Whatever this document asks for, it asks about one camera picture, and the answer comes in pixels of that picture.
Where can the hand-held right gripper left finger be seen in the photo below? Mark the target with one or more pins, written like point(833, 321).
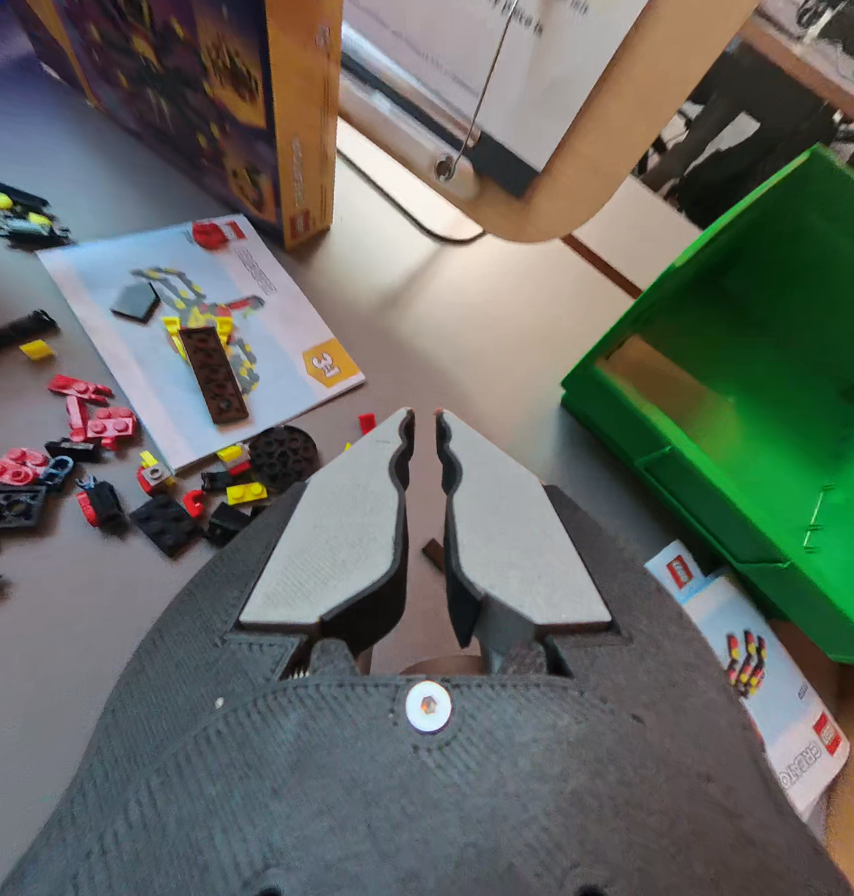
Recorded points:
point(329, 553)

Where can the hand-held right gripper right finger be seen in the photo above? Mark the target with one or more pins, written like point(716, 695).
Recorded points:
point(525, 553)

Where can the pile of lego pieces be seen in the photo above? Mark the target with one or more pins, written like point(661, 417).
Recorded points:
point(105, 423)

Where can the black long lego plate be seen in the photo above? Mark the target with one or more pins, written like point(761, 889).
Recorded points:
point(213, 374)

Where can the black lego slope tile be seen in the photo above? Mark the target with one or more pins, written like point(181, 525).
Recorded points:
point(136, 303)

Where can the red round lego piece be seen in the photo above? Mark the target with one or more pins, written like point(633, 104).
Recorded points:
point(211, 236)

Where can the black yellow lego subassembly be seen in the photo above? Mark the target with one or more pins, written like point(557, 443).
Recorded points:
point(21, 217)

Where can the lego set box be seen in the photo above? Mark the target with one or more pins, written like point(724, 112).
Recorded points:
point(154, 84)

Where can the thin instruction booklet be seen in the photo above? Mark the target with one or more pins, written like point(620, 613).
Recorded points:
point(679, 570)

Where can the scorpion cover instruction booklet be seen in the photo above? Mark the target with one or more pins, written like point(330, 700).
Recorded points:
point(280, 329)

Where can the spider cover instruction booklet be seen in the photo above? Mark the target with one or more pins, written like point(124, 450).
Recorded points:
point(784, 700)

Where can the green plastic bin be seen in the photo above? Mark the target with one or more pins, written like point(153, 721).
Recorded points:
point(749, 315)

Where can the silver monitor stand base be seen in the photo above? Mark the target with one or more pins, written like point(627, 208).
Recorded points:
point(399, 182)

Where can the printed instruction sheet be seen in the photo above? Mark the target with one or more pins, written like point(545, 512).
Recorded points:
point(539, 70)

